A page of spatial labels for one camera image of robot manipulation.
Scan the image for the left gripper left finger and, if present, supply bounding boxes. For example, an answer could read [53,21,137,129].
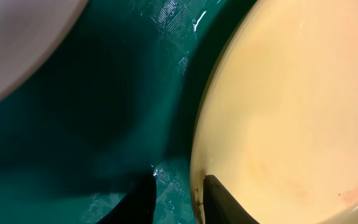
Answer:
[96,173,157,224]

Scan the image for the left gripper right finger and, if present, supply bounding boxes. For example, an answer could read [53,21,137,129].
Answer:
[203,175,259,224]

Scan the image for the yellow plate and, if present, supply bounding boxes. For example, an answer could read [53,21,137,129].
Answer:
[190,0,358,223]

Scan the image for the small white stained plate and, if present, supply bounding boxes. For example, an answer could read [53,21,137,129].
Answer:
[0,0,87,101]

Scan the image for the teal plastic tray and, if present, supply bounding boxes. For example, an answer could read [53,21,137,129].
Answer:
[0,0,253,223]

